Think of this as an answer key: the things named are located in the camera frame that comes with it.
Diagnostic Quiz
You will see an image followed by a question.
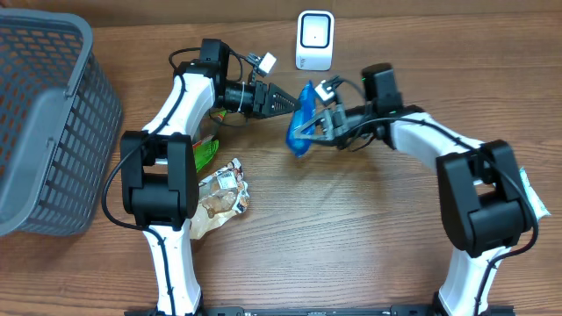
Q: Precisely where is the blue snack bar wrapper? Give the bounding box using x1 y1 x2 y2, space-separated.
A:
285 81 316 158

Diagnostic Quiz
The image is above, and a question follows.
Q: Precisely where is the green red snack bag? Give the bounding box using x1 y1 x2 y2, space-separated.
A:
192 110 227 171

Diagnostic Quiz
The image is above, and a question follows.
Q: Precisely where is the beige brown snack pouch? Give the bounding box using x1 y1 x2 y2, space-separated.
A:
190 158 250 240

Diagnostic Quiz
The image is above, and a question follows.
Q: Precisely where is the teal white snack packet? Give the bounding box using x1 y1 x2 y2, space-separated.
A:
519 168 551 220

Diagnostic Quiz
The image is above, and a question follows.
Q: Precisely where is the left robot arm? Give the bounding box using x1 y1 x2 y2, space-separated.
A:
112 39 300 315

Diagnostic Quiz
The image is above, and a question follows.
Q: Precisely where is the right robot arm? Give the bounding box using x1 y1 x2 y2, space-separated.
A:
291 63 538 315

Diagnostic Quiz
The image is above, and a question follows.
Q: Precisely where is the white barcode scanner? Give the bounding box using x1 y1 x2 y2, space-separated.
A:
295 10 335 71

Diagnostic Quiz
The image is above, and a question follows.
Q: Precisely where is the grey plastic mesh basket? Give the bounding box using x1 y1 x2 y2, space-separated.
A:
1 9 122 236

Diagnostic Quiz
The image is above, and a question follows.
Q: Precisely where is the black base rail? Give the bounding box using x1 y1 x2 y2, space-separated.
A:
125 305 515 316

